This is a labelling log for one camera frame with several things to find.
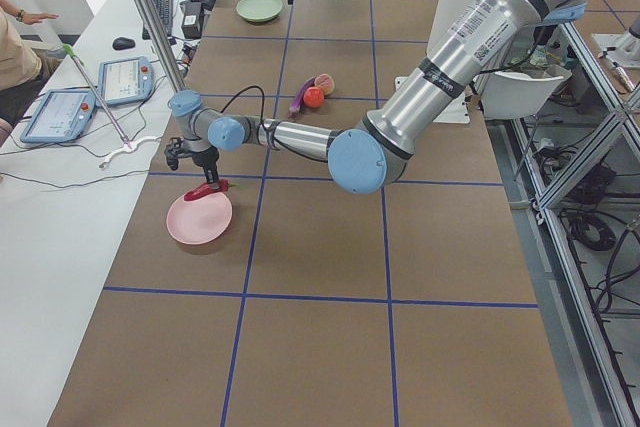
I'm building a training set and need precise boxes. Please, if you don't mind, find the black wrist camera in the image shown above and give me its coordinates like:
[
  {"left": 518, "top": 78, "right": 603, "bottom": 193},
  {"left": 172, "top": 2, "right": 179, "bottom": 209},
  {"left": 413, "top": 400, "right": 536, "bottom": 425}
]
[{"left": 164, "top": 137, "right": 193, "bottom": 171}]

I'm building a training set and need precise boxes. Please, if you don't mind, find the seated person beige shirt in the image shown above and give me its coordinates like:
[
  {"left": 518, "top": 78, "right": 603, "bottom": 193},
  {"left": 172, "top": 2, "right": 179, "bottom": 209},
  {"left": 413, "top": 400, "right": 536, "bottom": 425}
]
[{"left": 0, "top": 0, "right": 62, "bottom": 143}]

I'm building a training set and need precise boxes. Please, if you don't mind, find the pink plate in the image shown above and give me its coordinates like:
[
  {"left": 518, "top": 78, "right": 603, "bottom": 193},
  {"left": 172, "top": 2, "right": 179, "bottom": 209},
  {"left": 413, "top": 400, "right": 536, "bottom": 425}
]
[{"left": 166, "top": 193, "right": 233, "bottom": 245}]

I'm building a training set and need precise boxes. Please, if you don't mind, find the near teach pendant tablet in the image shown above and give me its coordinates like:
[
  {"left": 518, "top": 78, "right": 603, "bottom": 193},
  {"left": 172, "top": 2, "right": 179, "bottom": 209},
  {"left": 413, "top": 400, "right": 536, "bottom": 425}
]
[{"left": 20, "top": 89, "right": 96, "bottom": 144}]

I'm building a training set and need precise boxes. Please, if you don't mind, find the black computer mouse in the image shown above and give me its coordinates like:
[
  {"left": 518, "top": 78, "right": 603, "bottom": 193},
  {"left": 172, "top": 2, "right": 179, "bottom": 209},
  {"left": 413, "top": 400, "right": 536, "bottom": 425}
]
[{"left": 112, "top": 37, "right": 136, "bottom": 51}]

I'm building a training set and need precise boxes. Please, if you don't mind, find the yellow pink peach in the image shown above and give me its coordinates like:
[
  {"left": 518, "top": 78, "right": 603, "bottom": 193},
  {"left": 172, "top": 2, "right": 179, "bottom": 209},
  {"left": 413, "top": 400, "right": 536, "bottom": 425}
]
[{"left": 314, "top": 73, "right": 336, "bottom": 97}]

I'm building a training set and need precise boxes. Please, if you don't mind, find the light green plate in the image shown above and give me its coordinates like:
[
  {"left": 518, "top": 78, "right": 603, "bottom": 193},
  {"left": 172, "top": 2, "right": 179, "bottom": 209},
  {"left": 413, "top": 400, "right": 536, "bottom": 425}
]
[{"left": 236, "top": 0, "right": 283, "bottom": 23}]

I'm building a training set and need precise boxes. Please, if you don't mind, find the aluminium frame post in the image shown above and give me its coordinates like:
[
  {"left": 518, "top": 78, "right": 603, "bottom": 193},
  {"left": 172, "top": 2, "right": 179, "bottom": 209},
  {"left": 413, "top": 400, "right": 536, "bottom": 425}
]
[{"left": 134, "top": 0, "right": 185, "bottom": 93}]

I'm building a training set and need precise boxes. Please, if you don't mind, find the black keyboard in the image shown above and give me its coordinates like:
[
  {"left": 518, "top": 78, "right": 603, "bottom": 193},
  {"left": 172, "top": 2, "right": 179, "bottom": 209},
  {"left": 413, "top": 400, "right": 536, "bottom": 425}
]
[{"left": 152, "top": 0, "right": 174, "bottom": 37}]

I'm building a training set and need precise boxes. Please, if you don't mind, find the black camera cable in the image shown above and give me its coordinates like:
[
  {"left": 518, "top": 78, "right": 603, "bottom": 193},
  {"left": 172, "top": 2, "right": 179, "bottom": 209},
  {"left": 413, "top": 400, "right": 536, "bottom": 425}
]
[{"left": 219, "top": 85, "right": 281, "bottom": 148}]

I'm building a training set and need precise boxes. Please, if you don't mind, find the white plastic chair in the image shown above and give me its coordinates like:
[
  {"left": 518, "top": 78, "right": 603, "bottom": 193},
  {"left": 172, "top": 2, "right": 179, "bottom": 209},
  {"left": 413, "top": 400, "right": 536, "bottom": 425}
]
[{"left": 481, "top": 65, "right": 572, "bottom": 120}]

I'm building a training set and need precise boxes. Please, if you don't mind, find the red chili pepper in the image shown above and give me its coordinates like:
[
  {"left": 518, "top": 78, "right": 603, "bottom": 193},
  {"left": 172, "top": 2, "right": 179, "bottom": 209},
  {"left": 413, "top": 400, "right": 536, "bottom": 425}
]
[{"left": 182, "top": 179, "right": 244, "bottom": 202}]

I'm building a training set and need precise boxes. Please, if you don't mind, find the black box with label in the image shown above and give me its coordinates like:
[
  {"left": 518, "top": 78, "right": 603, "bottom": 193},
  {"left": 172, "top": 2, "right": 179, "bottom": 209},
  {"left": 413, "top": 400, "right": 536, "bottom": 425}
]
[{"left": 181, "top": 2, "right": 204, "bottom": 39}]

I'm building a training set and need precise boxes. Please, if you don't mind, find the teach pendant tablet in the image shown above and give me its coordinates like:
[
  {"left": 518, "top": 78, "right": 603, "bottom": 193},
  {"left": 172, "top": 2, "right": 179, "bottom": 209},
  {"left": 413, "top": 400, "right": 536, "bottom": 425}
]
[
  {"left": 98, "top": 56, "right": 155, "bottom": 107},
  {"left": 20, "top": 89, "right": 96, "bottom": 144}
]

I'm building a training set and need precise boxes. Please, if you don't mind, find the red yellow apple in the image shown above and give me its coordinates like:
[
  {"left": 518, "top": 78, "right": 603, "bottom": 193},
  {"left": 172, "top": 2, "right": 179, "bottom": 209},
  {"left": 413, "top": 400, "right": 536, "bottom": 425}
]
[{"left": 303, "top": 86, "right": 325, "bottom": 109}]

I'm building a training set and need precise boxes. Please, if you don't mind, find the purple eggplant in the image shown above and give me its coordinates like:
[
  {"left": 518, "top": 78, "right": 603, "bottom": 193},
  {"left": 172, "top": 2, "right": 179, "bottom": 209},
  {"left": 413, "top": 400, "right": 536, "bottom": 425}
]
[{"left": 288, "top": 77, "right": 315, "bottom": 119}]

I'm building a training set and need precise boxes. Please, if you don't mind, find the metal grabber stick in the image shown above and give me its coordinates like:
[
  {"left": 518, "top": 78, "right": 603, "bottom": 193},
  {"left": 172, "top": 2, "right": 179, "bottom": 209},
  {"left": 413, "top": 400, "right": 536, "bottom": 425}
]
[{"left": 63, "top": 43, "right": 161, "bottom": 169}]

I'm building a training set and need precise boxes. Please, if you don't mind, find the far teach pendant tablet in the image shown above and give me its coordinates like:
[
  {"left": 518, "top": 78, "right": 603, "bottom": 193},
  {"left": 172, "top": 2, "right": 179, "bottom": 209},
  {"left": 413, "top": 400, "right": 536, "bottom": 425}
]
[{"left": 98, "top": 56, "right": 155, "bottom": 107}]

